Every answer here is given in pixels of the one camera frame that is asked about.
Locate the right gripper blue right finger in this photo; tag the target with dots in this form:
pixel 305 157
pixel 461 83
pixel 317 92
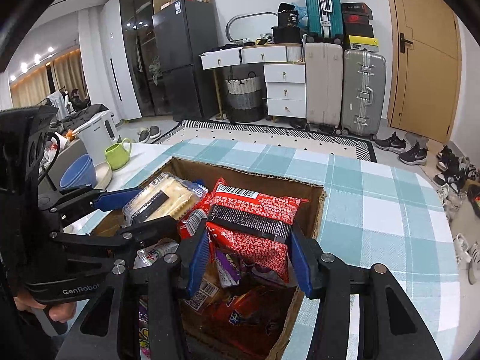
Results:
pixel 304 254

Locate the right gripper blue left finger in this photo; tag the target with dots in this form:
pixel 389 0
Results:
pixel 198 264

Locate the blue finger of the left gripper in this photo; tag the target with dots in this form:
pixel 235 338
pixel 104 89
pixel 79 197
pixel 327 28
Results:
pixel 136 237
pixel 83 200

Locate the white red snack bag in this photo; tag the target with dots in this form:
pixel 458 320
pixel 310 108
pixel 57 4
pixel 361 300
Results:
pixel 149 255

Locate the chocolate chip cookie pack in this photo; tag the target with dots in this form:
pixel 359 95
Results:
pixel 166 195

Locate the red black noodle pack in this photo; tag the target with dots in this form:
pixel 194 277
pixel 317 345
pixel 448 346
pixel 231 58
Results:
pixel 254 226

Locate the red triangular chip bag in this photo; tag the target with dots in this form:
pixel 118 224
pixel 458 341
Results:
pixel 250 322

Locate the orange cracker sleeve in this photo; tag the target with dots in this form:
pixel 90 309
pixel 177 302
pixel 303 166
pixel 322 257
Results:
pixel 209 291

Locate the purple gummy candy bag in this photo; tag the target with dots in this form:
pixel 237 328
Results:
pixel 231 269

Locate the operator left hand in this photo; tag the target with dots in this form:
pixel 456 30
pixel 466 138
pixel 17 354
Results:
pixel 58 313

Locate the blue stacked bowls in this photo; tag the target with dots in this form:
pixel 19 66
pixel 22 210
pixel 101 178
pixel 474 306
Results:
pixel 80 172

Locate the green ceramic mug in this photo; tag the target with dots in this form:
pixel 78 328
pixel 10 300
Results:
pixel 118 155

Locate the white electric kettle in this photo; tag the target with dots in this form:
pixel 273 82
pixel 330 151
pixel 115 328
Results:
pixel 97 135

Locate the checkered teal tablecloth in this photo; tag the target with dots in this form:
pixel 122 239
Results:
pixel 373 213

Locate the patterned floor rug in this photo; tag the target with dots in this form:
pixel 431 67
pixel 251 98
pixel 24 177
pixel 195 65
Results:
pixel 190 129

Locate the black sneaker pair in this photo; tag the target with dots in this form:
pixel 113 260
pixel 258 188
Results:
pixel 415 155

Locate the silver aluminium suitcase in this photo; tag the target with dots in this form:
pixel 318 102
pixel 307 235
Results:
pixel 364 84

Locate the woven laundry basket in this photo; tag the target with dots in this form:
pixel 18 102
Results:
pixel 244 98

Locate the white drawer desk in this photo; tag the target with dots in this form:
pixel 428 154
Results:
pixel 282 74

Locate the black refrigerator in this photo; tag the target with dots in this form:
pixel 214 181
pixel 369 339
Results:
pixel 183 31

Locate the beige suitcase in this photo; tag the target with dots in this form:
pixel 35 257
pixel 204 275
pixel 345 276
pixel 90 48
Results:
pixel 324 83

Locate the glass door cabinet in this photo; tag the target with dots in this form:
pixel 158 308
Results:
pixel 142 55

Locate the wooden door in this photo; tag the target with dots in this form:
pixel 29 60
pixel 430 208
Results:
pixel 426 71

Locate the teal suitcase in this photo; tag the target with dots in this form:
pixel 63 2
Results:
pixel 324 19

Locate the stacked shoe boxes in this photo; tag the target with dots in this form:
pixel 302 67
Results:
pixel 358 30

